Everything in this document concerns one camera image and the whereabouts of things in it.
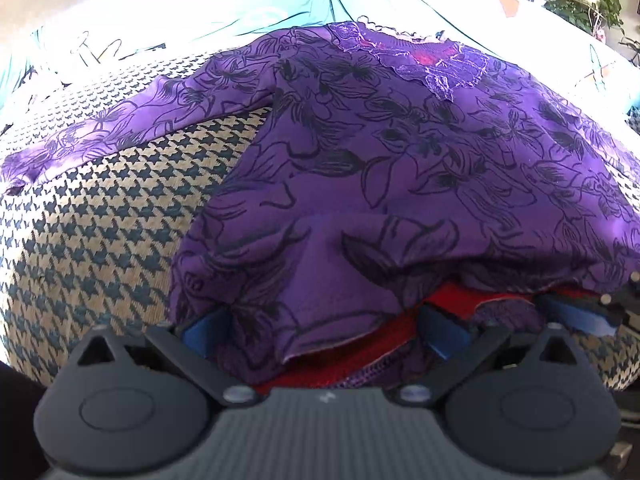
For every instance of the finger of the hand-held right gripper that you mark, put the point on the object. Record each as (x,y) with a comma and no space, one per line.
(580,316)

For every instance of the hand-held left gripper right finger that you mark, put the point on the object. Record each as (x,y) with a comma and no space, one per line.
(442,335)

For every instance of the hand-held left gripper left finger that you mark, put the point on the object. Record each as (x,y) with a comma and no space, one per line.
(205,332)

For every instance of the purple floral garment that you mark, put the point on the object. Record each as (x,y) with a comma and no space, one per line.
(400,160)

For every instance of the houndstooth sofa seat cover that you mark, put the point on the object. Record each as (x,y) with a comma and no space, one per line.
(100,235)

